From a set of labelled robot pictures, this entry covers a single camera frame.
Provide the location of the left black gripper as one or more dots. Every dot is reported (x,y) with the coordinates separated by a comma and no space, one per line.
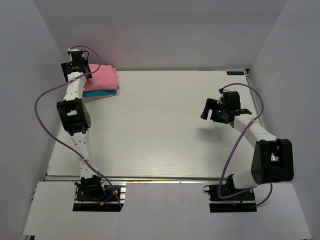
(65,66)

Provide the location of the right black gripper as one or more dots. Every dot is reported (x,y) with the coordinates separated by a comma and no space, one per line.
(211,104)

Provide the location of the pink t shirt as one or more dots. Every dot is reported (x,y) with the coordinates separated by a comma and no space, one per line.
(92,98)
(104,79)

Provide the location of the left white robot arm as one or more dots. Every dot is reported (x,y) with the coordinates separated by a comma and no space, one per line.
(72,111)

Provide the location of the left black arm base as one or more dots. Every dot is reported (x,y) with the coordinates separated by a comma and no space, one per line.
(93,195)

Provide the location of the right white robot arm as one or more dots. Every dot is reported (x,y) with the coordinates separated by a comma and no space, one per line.
(272,160)

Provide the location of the folded teal t shirt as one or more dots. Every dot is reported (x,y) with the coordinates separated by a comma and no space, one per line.
(99,93)

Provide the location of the blue table label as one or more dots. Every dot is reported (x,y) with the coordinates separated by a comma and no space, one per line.
(235,73)

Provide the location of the folded pink t shirt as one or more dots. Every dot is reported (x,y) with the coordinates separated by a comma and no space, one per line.
(92,98)

